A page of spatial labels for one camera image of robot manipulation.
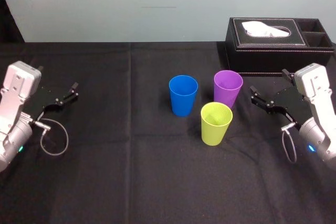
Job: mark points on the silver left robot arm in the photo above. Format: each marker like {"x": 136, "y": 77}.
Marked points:
{"x": 13, "y": 95}

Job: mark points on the dark panel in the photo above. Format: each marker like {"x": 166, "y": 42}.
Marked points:
{"x": 8, "y": 22}

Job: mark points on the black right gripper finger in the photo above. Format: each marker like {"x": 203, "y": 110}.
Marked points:
{"x": 262, "y": 102}
{"x": 288, "y": 75}

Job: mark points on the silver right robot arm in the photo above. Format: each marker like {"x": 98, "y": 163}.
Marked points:
{"x": 317, "y": 119}

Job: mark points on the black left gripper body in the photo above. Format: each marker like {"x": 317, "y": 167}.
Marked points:
{"x": 39, "y": 100}

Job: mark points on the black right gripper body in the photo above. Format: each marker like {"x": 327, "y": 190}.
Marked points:
{"x": 291, "y": 103}

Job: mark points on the blue plastic cup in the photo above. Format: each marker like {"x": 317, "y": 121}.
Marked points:
{"x": 183, "y": 98}

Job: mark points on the green plastic cup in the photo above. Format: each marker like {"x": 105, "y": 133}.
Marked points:
{"x": 214, "y": 132}

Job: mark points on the purple plastic cup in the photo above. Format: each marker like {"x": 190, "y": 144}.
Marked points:
{"x": 228, "y": 95}

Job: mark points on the white tissue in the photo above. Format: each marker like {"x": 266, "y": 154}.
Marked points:
{"x": 265, "y": 29}

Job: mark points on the black leather tissue box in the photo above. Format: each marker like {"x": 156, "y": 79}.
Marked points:
{"x": 262, "y": 56}

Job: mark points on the black table cloth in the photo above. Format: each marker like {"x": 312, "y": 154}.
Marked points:
{"x": 131, "y": 182}

